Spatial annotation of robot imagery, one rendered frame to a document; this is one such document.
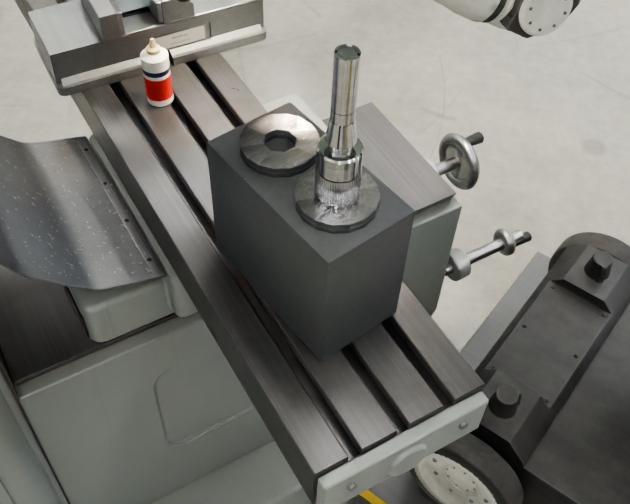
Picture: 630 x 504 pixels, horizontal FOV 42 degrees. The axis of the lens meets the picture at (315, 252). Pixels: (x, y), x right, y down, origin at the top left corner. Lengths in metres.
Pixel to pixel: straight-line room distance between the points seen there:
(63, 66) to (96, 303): 0.36
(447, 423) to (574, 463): 0.48
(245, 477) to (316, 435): 0.81
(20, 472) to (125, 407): 0.19
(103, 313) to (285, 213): 0.41
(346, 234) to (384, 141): 0.69
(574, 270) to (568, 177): 1.10
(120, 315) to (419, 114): 1.72
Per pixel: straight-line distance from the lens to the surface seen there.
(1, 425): 1.21
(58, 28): 1.34
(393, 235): 0.87
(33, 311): 1.30
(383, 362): 0.97
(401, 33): 3.07
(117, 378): 1.30
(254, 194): 0.88
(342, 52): 0.74
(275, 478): 1.72
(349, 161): 0.80
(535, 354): 1.46
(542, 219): 2.49
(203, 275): 1.04
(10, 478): 1.31
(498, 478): 1.34
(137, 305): 1.20
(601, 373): 1.50
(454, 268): 1.60
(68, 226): 1.19
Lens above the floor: 1.77
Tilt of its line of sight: 51 degrees down
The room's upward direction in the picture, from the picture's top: 3 degrees clockwise
